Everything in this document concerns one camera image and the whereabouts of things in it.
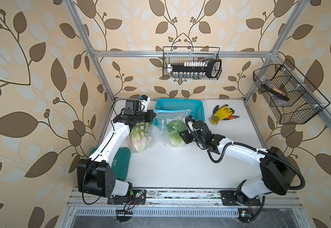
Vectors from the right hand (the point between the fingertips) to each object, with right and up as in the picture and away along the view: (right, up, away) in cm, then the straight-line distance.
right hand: (181, 132), depth 86 cm
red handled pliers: (+40, +9, +22) cm, 46 cm away
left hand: (-17, +12, -5) cm, 21 cm away
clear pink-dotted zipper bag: (-25, -4, +2) cm, 26 cm away
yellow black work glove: (+32, +11, +23) cm, 41 cm away
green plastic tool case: (-37, -18, -1) cm, 41 cm away
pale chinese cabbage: (-4, +4, -7) cm, 9 cm away
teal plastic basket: (+13, +17, +24) cm, 32 cm away
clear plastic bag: (-13, -1, +2) cm, 13 cm away
